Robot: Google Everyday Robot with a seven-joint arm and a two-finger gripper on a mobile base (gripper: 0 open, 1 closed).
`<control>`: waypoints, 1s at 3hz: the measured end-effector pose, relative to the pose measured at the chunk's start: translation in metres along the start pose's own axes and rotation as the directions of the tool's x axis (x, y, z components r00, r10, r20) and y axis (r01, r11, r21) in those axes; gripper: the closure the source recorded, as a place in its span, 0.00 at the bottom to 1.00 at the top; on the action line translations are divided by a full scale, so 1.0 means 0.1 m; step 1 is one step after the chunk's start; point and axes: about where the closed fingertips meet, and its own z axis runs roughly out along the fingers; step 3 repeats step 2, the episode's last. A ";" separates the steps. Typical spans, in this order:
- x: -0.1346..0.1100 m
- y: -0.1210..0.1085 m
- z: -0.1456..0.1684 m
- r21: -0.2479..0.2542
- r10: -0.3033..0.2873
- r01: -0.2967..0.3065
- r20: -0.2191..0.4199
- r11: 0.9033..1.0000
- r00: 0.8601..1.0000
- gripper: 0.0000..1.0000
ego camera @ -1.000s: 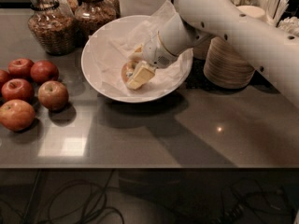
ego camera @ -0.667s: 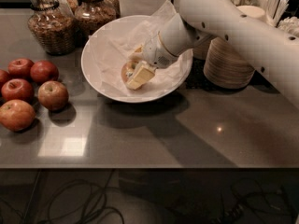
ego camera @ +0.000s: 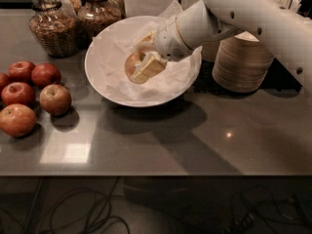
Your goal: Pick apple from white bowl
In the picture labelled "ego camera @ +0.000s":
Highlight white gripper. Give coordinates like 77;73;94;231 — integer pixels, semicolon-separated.
129;17;193;84

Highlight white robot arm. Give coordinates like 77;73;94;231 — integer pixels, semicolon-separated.
135;0;312;94

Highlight white bowl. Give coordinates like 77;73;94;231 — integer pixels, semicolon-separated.
84;15;203;108

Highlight paper bowl stack back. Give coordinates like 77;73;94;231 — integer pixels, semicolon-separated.
202;41;220;62

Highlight paper bowl stack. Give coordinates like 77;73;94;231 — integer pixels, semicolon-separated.
213;31;274;94
202;41;220;62

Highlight paper bowl stack front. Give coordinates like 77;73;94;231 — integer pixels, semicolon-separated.
213;31;274;94

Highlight red-green apple middle right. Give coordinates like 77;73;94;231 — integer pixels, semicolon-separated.
39;84;72;116

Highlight red apple back right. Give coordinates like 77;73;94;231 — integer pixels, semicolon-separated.
31;62;61;88

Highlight red apple back left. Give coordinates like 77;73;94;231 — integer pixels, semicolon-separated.
8;60;35;83

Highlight red apple middle left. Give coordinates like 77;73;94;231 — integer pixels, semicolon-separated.
1;82;36;107

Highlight red apple at left edge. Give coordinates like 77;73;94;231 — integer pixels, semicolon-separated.
0;72;12;94

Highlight red apple front left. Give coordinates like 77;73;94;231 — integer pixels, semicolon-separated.
0;103;37;137

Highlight white paper liner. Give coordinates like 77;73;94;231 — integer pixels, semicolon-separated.
93;0;204;103

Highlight glass granola jar right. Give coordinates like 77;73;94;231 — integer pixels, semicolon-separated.
78;0;122;45

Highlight glass granola jar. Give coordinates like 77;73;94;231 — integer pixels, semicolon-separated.
78;0;122;45
28;0;79;58

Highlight glass granola jar left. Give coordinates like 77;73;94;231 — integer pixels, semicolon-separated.
28;0;79;58

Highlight black floor cables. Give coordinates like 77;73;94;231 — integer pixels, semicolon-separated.
0;175;132;234

